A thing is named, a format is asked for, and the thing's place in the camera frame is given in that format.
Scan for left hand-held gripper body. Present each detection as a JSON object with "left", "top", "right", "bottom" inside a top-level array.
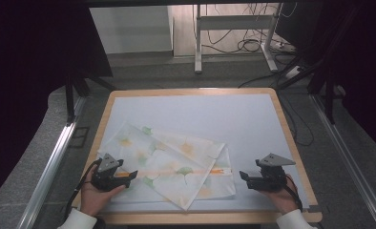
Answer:
[{"left": 91, "top": 153, "right": 127, "bottom": 193}]

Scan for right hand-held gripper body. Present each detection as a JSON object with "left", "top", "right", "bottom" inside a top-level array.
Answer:
[{"left": 254, "top": 153, "right": 297, "bottom": 193}]

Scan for white leaf-print cloth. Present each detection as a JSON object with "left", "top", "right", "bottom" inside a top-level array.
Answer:
[{"left": 96, "top": 121, "right": 238, "bottom": 212}]

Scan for person's right hand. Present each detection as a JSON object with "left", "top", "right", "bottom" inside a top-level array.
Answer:
[{"left": 260, "top": 173, "right": 301, "bottom": 216}]

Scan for person's left hand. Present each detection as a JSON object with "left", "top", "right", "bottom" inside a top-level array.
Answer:
[{"left": 79, "top": 173, "right": 127, "bottom": 218}]

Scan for white table mat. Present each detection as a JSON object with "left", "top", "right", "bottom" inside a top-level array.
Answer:
[{"left": 97, "top": 93, "right": 311, "bottom": 214}]

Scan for black floor plate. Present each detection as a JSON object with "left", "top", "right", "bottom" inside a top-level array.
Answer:
[{"left": 68, "top": 126, "right": 91, "bottom": 149}]

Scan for wooden table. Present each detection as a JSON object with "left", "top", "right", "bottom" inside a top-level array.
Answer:
[{"left": 69, "top": 87, "right": 324, "bottom": 225}]

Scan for black metal stand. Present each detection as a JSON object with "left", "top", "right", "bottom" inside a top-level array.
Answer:
[
  {"left": 64, "top": 70, "right": 117, "bottom": 126},
  {"left": 277, "top": 6, "right": 363, "bottom": 126}
]

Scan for white power strip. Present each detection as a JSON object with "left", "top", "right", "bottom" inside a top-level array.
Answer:
[{"left": 283, "top": 64, "right": 305, "bottom": 80}]

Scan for dark curtain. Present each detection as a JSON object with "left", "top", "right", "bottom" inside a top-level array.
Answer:
[
  {"left": 276, "top": 0, "right": 376, "bottom": 160},
  {"left": 0, "top": 0, "right": 114, "bottom": 208}
]

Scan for white cabinet panel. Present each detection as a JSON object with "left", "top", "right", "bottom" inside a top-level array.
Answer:
[{"left": 88, "top": 5, "right": 175, "bottom": 55}]

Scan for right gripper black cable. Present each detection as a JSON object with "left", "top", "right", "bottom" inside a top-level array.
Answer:
[{"left": 283, "top": 174, "right": 304, "bottom": 214}]

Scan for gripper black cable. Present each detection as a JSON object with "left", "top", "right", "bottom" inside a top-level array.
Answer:
[
  {"left": 283, "top": 174, "right": 304, "bottom": 214},
  {"left": 63, "top": 157, "right": 103, "bottom": 221}
]

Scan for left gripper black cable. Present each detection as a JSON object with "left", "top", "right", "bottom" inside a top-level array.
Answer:
[{"left": 63, "top": 157, "right": 103, "bottom": 221}]

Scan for thin black floor cable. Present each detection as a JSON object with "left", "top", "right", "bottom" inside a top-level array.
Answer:
[{"left": 279, "top": 91, "right": 316, "bottom": 148}]

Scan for aluminium floor rail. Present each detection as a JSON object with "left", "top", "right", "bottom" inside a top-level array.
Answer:
[
  {"left": 309, "top": 94, "right": 376, "bottom": 229},
  {"left": 16, "top": 95, "right": 88, "bottom": 229}
]

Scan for tangle of black floor cables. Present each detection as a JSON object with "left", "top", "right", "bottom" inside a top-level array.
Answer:
[{"left": 204, "top": 3, "right": 299, "bottom": 55}]

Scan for white desk frame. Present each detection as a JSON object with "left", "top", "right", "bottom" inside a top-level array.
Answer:
[{"left": 193, "top": 3, "right": 283, "bottom": 75}]

